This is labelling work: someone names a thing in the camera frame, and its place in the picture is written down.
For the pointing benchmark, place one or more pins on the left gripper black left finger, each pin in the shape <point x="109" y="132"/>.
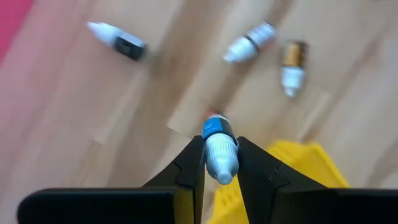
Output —
<point x="124" y="205"/>

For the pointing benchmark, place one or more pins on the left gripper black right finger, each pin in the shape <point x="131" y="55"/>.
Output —
<point x="264" y="186"/>

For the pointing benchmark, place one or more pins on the blue label dropper bottle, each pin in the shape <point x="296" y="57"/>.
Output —
<point x="220" y="152"/>

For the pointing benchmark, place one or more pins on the amber dropper bottle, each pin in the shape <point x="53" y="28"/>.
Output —
<point x="293" y="71"/>

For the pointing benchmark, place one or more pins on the black dropper bottle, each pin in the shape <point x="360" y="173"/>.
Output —
<point x="124" y="43"/>

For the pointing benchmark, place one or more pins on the yellow plastic basket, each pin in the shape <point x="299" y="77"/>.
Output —
<point x="311" y="168"/>

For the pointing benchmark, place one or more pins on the pink plastic tray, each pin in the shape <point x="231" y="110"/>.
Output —
<point x="11" y="21"/>

